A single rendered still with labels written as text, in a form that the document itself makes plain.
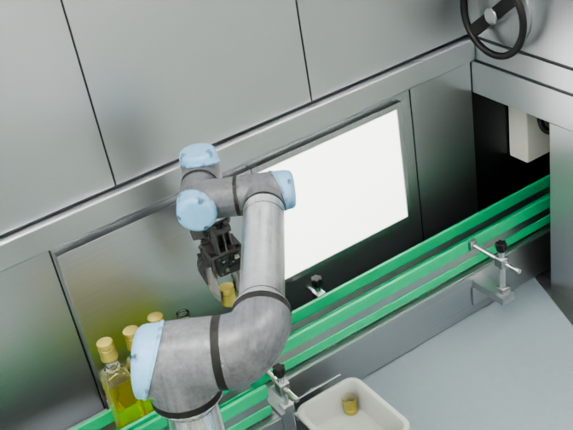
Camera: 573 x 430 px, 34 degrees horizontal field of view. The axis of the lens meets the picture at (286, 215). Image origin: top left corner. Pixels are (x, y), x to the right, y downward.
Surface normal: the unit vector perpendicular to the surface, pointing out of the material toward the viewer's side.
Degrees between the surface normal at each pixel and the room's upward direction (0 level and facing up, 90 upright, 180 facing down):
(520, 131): 90
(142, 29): 90
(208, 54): 90
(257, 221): 8
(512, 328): 0
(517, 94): 90
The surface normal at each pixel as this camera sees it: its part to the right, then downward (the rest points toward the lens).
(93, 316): 0.54, 0.37
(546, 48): -0.83, 0.40
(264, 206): 0.09, -0.78
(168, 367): -0.08, 0.11
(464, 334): -0.15, -0.84
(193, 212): -0.01, 0.53
